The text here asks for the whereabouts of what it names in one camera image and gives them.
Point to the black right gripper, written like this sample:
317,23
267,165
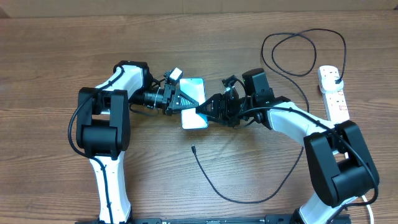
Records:
217,99

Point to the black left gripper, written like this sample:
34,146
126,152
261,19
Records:
170,91

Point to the Samsung Galaxy smartphone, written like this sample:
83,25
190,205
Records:
194,88

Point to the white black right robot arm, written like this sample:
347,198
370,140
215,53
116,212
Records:
342,171

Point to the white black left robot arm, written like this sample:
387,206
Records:
102,125

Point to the white charger plug adapter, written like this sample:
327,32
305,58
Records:
328,84

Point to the white power strip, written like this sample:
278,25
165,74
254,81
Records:
335,103

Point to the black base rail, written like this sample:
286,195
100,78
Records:
217,220

